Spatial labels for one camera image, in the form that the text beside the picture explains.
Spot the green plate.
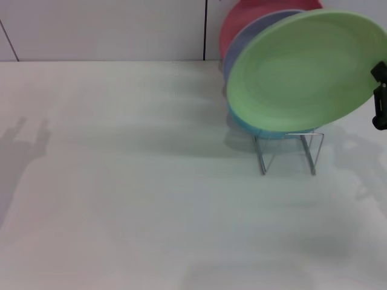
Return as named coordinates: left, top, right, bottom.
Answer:
left=226, top=8, right=387, bottom=135

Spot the light blue plate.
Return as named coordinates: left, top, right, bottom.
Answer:
left=227, top=103, right=316, bottom=140

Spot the purple plate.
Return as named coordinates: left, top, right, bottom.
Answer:
left=223, top=9, right=307, bottom=83

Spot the red plate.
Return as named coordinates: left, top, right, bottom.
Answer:
left=220, top=0, right=324, bottom=61

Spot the metal wire plate rack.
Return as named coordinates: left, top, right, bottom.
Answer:
left=253, top=132, right=326, bottom=176

